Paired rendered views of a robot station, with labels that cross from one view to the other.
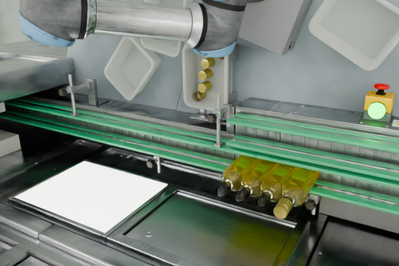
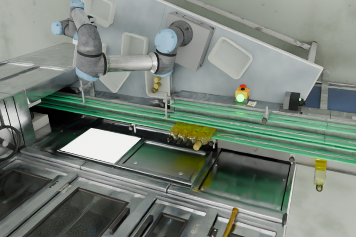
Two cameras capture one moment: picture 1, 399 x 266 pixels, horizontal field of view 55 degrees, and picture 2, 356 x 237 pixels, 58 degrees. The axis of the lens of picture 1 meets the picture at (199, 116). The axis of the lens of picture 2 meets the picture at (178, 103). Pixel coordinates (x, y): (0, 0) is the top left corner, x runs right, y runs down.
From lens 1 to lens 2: 0.78 m
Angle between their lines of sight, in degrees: 7
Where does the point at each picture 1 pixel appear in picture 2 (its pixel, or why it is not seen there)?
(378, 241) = (243, 158)
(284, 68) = (198, 75)
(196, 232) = (158, 160)
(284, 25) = (196, 57)
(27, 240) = (74, 170)
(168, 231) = (144, 160)
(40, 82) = (60, 84)
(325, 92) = (218, 88)
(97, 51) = not seen: hidden behind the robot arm
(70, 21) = (100, 70)
